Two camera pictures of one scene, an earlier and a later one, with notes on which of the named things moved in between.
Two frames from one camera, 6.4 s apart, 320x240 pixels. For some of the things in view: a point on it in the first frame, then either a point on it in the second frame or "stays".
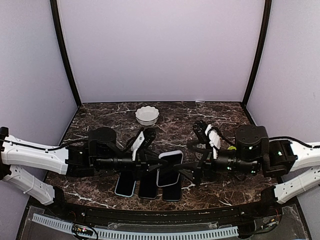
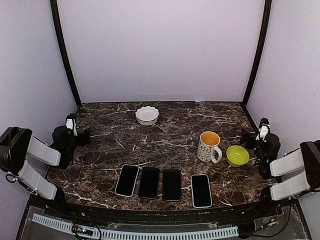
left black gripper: x=143 y=160 -> x=82 y=142
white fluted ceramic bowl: x=147 y=115 stays
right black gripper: x=205 y=162 -> x=245 y=137
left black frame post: x=54 y=6 stays
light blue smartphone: x=166 y=175 -> x=201 y=191
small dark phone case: x=125 y=185 stays
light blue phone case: x=126 y=184 stays
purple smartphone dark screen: x=172 y=193 stays
